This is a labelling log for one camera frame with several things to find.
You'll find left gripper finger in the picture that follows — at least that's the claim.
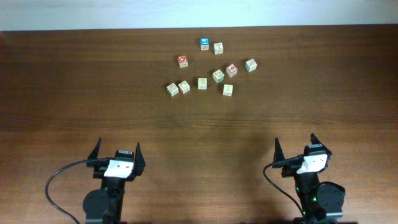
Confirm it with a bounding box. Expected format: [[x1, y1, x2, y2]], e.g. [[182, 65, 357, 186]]
[[87, 137, 101, 160], [133, 142, 146, 175]]

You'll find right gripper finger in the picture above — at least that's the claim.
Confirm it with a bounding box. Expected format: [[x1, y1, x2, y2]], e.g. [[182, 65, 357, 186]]
[[310, 133, 332, 156], [273, 138, 285, 163]]

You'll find wooden block letter I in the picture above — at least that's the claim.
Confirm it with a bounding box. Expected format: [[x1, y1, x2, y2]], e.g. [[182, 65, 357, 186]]
[[223, 84, 233, 96]]

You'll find wooden block with apple picture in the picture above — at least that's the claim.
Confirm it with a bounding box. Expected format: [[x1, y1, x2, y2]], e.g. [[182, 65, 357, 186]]
[[178, 80, 190, 95]]

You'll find green edged picture block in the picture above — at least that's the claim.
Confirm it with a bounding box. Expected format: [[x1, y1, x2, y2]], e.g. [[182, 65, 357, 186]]
[[212, 70, 224, 83]]

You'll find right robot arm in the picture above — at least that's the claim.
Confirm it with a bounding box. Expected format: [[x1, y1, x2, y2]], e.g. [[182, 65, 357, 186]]
[[271, 134, 345, 224]]

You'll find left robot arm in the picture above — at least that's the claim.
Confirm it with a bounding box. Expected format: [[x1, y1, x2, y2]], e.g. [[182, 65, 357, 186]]
[[83, 139, 146, 224]]

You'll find green sided wooden block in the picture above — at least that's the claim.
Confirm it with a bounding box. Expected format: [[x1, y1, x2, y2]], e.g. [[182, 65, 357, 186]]
[[245, 58, 257, 72]]

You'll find red number nine block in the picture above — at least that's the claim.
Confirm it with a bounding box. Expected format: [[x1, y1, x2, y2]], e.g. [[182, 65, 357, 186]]
[[226, 63, 238, 77]]

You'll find red top wooden block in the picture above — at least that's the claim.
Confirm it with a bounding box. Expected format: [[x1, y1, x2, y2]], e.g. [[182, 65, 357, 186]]
[[177, 55, 188, 68]]

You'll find plain wooden block letter J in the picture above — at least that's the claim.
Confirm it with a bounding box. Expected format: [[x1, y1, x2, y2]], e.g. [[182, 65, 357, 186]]
[[213, 42, 224, 55]]

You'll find blue top wooden block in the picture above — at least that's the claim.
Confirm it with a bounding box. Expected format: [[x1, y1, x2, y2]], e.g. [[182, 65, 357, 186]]
[[200, 38, 210, 50]]

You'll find right black cable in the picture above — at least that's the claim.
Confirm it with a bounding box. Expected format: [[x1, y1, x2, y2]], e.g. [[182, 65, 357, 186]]
[[262, 156, 307, 218]]

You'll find black cable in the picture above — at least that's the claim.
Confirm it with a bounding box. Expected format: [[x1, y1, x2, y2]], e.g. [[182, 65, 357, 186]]
[[262, 156, 307, 218], [44, 157, 110, 224]]

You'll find left black cable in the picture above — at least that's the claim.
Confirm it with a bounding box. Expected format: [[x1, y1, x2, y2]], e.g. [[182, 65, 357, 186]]
[[44, 157, 110, 224]]

